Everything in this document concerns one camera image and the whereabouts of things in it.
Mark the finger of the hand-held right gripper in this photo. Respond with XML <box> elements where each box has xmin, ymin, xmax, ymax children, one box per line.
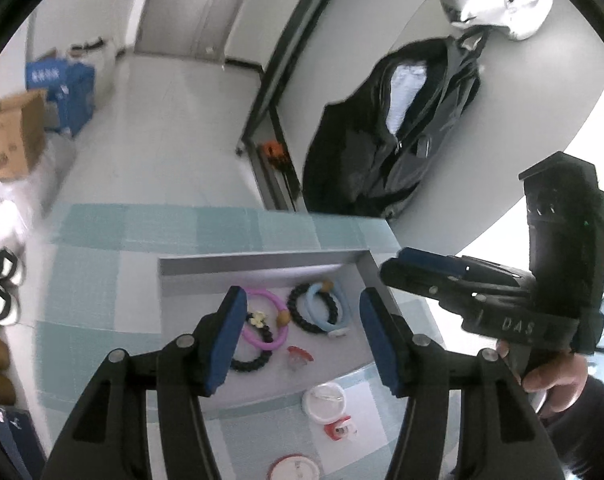
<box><xmin>379</xmin><ymin>258</ymin><xmax>521</xmax><ymax>311</ymax></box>
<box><xmin>398</xmin><ymin>247</ymin><xmax>531</xmax><ymax>289</ymax></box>

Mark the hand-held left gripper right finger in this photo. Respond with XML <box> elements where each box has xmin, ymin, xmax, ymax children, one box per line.
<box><xmin>358</xmin><ymin>287</ymin><xmax>568</xmax><ymax>480</ymax></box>

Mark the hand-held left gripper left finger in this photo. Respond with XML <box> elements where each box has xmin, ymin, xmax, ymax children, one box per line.
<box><xmin>41</xmin><ymin>286</ymin><xmax>249</xmax><ymax>480</ymax></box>

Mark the black bead bracelet with flower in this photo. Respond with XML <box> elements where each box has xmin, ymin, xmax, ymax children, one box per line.
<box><xmin>230</xmin><ymin>312</ymin><xmax>274</xmax><ymax>374</ymax></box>

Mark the grey tray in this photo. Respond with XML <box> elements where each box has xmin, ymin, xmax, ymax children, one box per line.
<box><xmin>157</xmin><ymin>249</ymin><xmax>435</xmax><ymax>421</ymax></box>

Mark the light blue ring bracelet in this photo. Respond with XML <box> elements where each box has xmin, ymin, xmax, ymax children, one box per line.
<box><xmin>306</xmin><ymin>282</ymin><xmax>353</xmax><ymax>339</ymax></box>

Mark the pink ring bracelet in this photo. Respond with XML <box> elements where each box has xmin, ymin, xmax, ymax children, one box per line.
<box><xmin>242</xmin><ymin>287</ymin><xmax>289</xmax><ymax>352</ymax></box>

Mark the red clear hair clip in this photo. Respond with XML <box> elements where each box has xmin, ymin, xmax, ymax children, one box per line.
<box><xmin>284</xmin><ymin>345</ymin><xmax>314</xmax><ymax>369</ymax></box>

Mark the person's right forearm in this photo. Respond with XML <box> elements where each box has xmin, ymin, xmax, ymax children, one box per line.
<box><xmin>537</xmin><ymin>375</ymin><xmax>604</xmax><ymax>480</ymax></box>

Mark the person's right hand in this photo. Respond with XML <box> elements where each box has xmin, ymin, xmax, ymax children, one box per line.
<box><xmin>497</xmin><ymin>342</ymin><xmax>590</xmax><ymax>418</ymax></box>

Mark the white round lid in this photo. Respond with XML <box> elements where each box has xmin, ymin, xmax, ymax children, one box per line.
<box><xmin>302</xmin><ymin>382</ymin><xmax>346</xmax><ymax>424</ymax></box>

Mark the small red white item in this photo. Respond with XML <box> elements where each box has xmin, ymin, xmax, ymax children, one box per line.
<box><xmin>324</xmin><ymin>415</ymin><xmax>358</xmax><ymax>442</ymax></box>

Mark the black backpack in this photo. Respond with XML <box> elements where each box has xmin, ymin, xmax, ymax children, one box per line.
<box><xmin>302</xmin><ymin>35</ymin><xmax>485</xmax><ymax>219</ymax></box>

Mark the checked teal tablecloth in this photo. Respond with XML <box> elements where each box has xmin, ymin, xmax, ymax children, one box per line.
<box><xmin>34</xmin><ymin>203</ymin><xmax>463</xmax><ymax>480</ymax></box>

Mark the red rimmed round lid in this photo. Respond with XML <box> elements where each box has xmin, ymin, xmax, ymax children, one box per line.
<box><xmin>268</xmin><ymin>454</ymin><xmax>323</xmax><ymax>480</ymax></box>

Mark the striped shirt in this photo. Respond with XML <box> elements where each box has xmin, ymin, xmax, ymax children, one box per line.
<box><xmin>384</xmin><ymin>60</ymin><xmax>429</xmax><ymax>136</ymax></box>

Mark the black sandal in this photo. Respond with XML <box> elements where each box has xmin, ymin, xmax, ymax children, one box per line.
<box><xmin>0</xmin><ymin>285</ymin><xmax>21</xmax><ymax>329</ymax></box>
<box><xmin>0</xmin><ymin>247</ymin><xmax>26</xmax><ymax>287</ymax></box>

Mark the dark blue shoe box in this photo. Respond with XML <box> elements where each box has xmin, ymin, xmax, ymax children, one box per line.
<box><xmin>0</xmin><ymin>402</ymin><xmax>46</xmax><ymax>480</ymax></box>

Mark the crumpled white plastic sheet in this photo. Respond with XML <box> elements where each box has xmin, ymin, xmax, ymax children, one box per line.
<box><xmin>0</xmin><ymin>132</ymin><xmax>78</xmax><ymax>256</ymax></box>

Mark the blue cardboard box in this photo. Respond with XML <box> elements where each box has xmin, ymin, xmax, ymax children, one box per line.
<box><xmin>24</xmin><ymin>57</ymin><xmax>97</xmax><ymax>138</ymax></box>

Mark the brown cardboard box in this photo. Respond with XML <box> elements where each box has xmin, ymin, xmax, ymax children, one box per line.
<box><xmin>0</xmin><ymin>89</ymin><xmax>50</xmax><ymax>182</ymax></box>

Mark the grey door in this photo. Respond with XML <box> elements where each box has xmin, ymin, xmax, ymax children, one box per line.
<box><xmin>134</xmin><ymin>0</ymin><xmax>255</xmax><ymax>61</ymax></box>

